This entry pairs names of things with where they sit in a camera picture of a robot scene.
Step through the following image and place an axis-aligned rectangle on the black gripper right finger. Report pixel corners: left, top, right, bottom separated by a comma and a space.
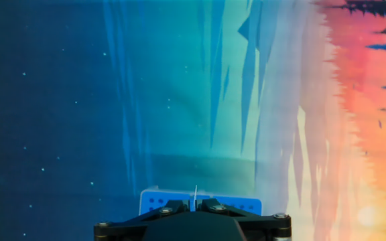
195, 198, 293, 241

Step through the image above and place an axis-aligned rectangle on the blue tip box clear lid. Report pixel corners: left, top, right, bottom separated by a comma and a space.
138, 185, 263, 217

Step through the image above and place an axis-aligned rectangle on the printed sunset forest cloth mat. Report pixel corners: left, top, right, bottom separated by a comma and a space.
0, 0, 386, 241

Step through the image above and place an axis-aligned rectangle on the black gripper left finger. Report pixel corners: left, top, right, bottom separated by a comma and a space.
93, 199, 192, 241

